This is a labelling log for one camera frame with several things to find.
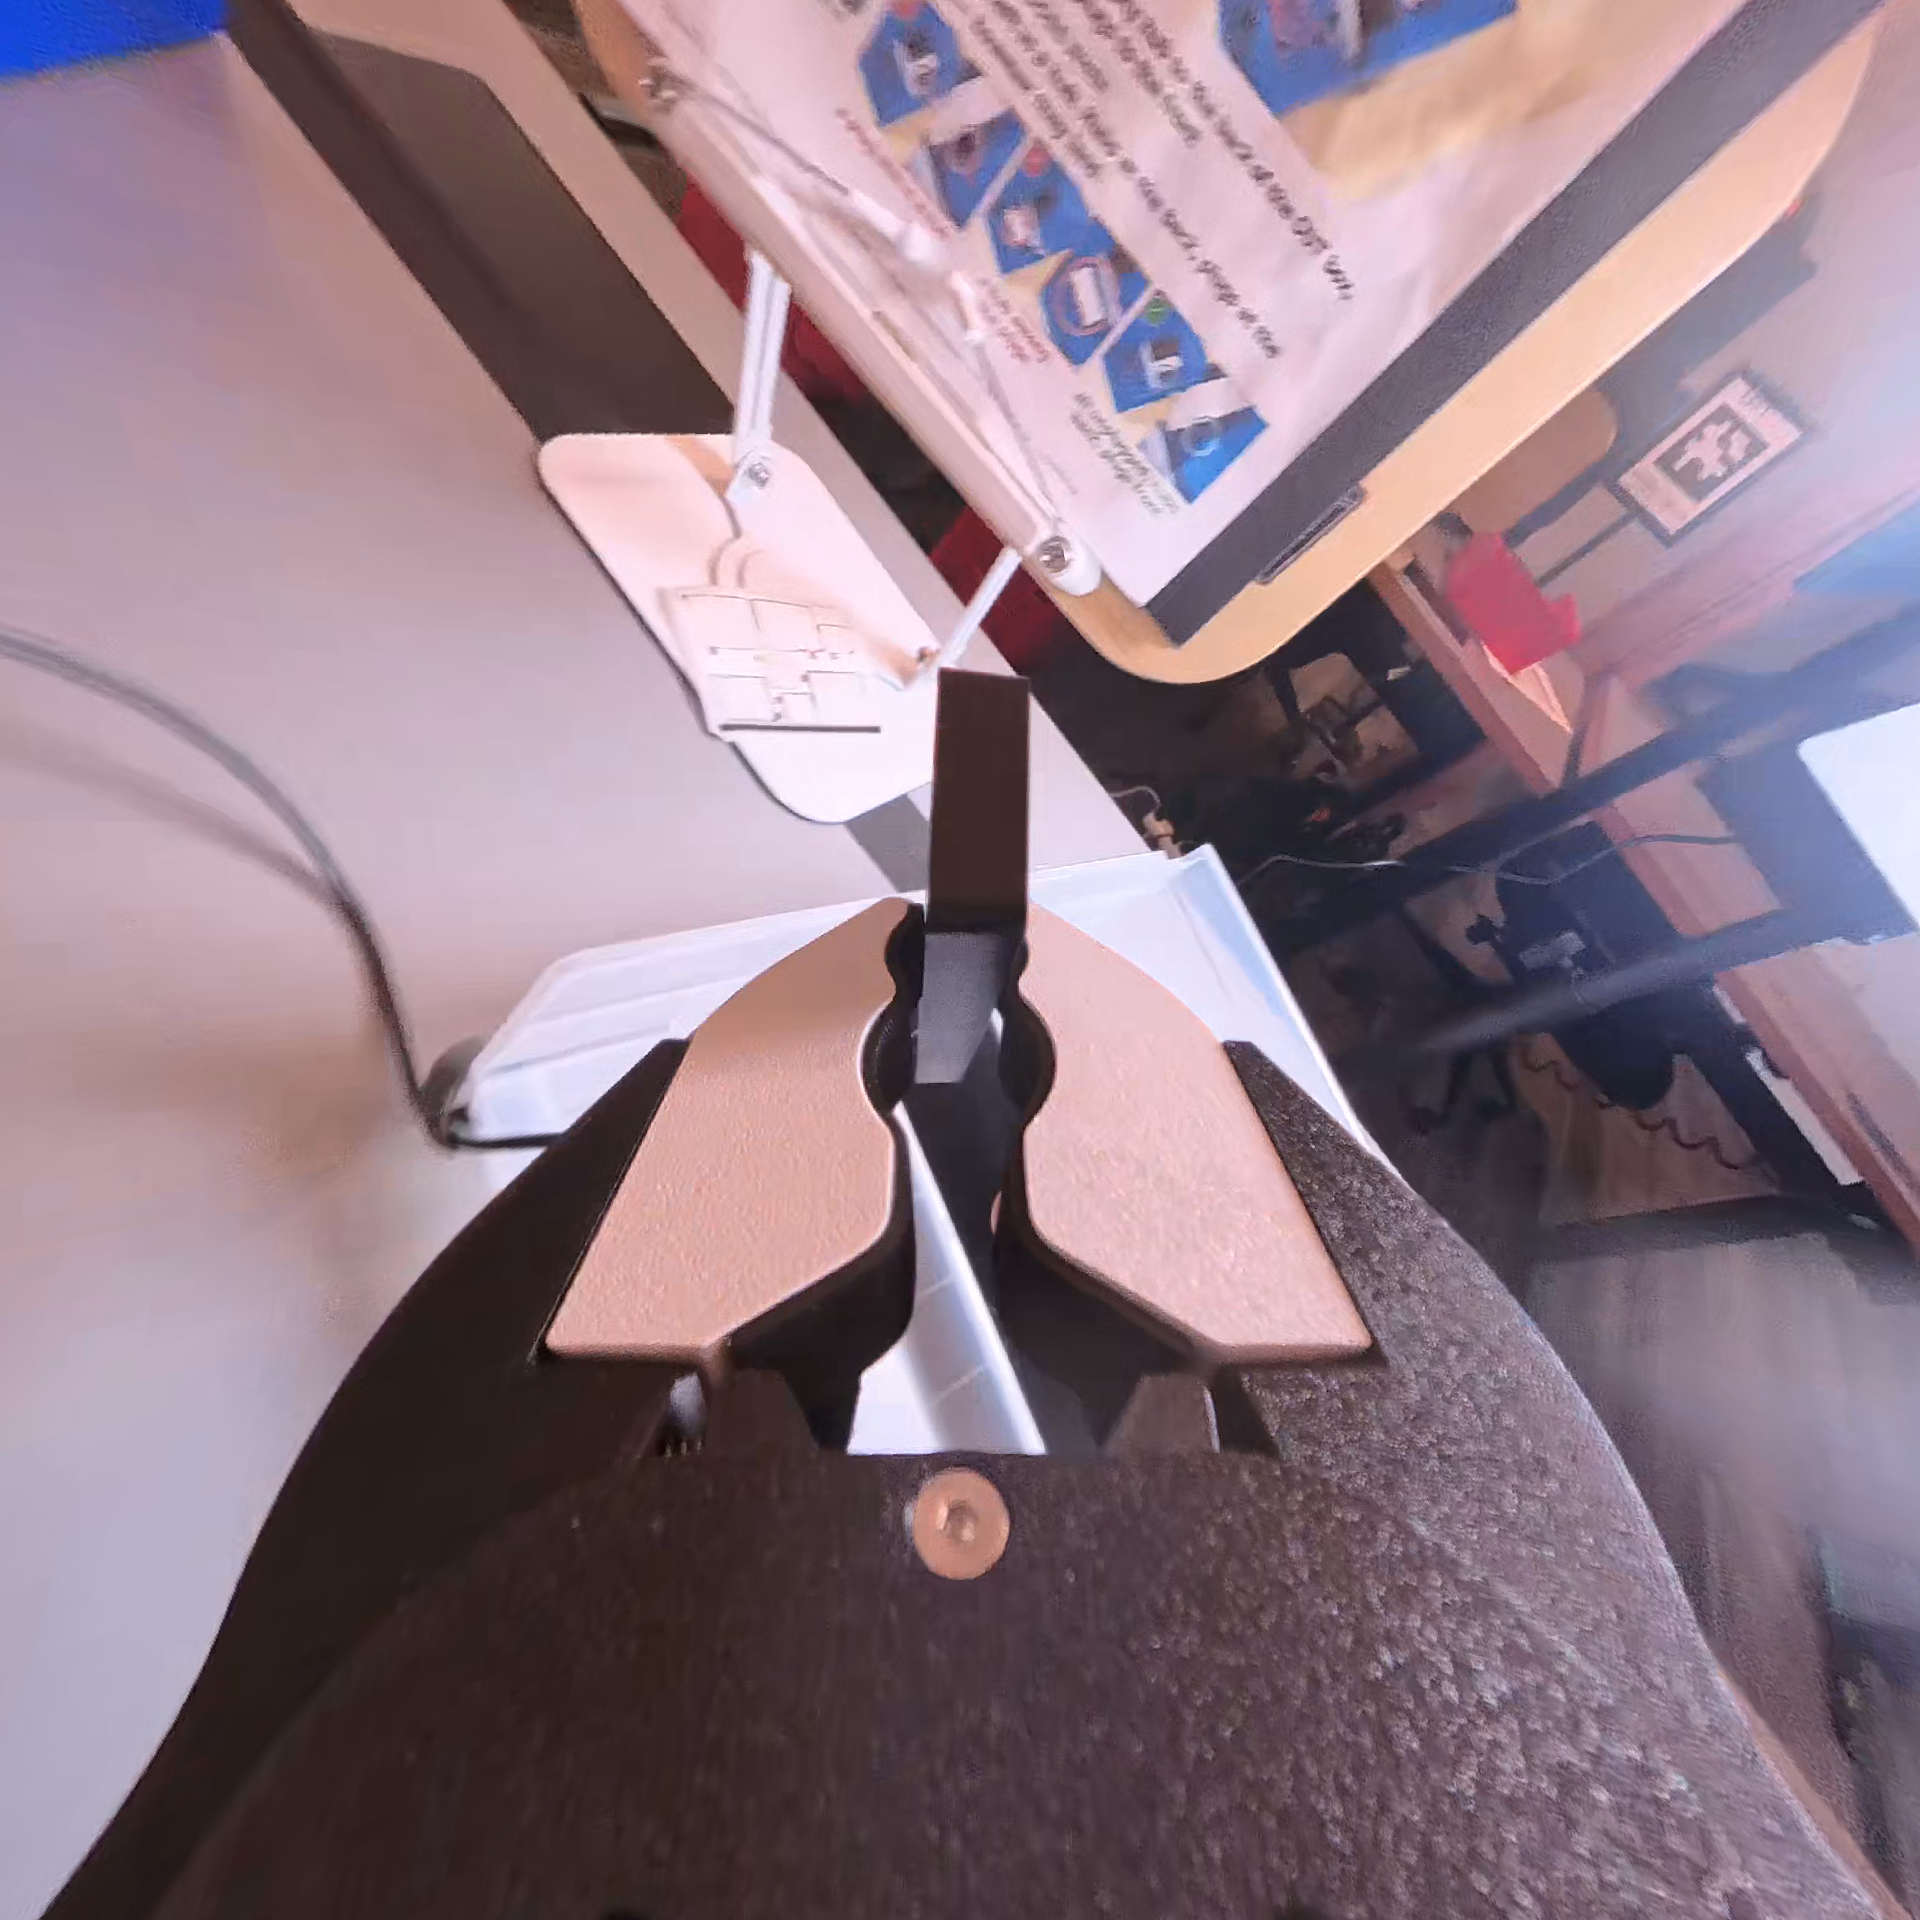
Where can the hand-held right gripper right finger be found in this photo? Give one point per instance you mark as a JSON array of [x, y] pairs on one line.
[[1170, 1170]]

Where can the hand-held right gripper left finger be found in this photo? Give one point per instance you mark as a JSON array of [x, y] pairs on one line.
[[750, 1170]]

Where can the white translucent plastic bin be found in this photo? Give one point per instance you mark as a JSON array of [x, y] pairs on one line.
[[1170, 932]]

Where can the black office chair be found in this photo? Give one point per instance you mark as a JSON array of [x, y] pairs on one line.
[[1557, 960]]

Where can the wooden document board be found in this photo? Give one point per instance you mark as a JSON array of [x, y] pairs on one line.
[[1317, 613]]

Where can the small red bin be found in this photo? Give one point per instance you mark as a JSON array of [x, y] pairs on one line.
[[1510, 599]]

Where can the printed marker sign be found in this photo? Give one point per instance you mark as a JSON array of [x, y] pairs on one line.
[[1708, 451]]

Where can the printed instruction sheet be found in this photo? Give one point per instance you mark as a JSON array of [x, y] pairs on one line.
[[1202, 179]]

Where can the wooden desk black frame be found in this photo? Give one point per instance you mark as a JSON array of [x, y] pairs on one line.
[[1831, 1052]]

